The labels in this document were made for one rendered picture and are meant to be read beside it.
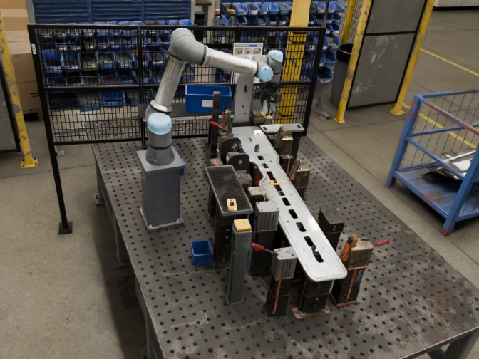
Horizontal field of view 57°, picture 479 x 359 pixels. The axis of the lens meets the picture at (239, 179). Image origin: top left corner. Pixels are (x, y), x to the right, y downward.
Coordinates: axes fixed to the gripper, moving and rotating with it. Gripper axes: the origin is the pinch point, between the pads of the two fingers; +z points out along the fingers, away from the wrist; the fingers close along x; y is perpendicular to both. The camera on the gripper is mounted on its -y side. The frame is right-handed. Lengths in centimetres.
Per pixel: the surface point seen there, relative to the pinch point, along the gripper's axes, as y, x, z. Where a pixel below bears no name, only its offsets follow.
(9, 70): -180, -147, 37
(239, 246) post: 81, -44, 19
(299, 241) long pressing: 78, -14, 26
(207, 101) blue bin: -53, -19, 16
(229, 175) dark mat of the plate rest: 42, -36, 10
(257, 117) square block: -37.7, 12.3, 23.1
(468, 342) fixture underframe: 120, 71, 77
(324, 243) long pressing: 82, -3, 26
